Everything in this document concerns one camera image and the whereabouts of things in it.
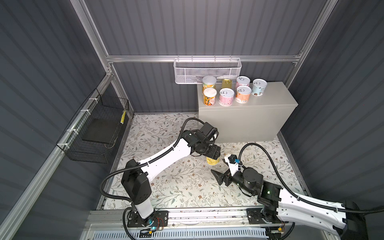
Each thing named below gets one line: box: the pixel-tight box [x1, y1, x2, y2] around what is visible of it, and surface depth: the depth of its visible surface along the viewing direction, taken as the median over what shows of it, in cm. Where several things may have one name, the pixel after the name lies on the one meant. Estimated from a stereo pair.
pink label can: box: [235, 76, 251, 90], surface depth 82 cm
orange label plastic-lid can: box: [203, 87, 218, 107], surface depth 74 cm
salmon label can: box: [235, 85, 252, 104], surface depth 77 cm
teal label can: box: [251, 78, 268, 97], surface depth 81 cm
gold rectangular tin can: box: [221, 78, 232, 89], surface depth 84 cm
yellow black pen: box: [120, 109, 127, 125], surface depth 84 cm
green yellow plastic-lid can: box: [202, 75, 217, 95], surface depth 79 cm
